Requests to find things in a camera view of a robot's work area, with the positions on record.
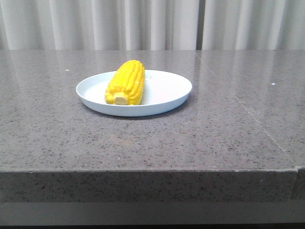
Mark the light blue round plate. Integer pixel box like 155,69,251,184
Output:
76,70,192,117

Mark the yellow corn cob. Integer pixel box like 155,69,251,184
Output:
104,60,145,105

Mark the white pleated curtain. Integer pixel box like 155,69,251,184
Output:
0,0,305,50

